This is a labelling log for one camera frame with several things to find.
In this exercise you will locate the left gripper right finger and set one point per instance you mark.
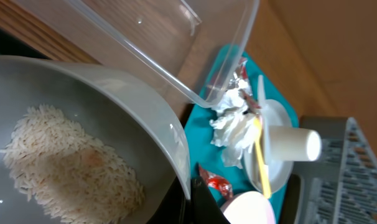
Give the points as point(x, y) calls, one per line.
point(204, 208)

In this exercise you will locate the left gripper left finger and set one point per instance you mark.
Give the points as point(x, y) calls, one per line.
point(172, 207)

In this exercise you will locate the white rice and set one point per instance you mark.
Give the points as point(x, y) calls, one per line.
point(72, 175)

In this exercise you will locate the grey bowl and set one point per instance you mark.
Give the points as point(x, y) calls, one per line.
point(121, 110)

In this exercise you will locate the grey dishwasher rack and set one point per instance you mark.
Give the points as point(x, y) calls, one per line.
point(341, 185)

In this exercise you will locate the black waste tray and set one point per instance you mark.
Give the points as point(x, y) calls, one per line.
point(9, 45)

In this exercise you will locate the red candy wrapper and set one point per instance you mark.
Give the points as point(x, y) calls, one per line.
point(217, 182)

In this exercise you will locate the white round plate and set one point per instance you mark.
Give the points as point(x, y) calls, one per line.
point(249, 208)

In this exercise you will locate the teal serving tray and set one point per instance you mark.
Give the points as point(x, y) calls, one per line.
point(199, 134)

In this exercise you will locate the crumpled white tissue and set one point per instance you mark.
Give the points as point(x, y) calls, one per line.
point(233, 128)

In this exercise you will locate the yellow plastic spoon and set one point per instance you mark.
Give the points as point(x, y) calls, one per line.
point(266, 187)

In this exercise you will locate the white paper cup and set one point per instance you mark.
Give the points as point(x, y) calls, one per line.
point(294, 144)

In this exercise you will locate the grey round plate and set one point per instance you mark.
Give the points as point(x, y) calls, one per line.
point(279, 171)

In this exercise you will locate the white plastic knife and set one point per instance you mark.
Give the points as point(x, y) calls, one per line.
point(261, 97)

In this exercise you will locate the crumpled aluminium foil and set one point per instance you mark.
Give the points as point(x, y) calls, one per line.
point(240, 82)

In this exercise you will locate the clear plastic bin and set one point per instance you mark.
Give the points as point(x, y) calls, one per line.
point(187, 50)

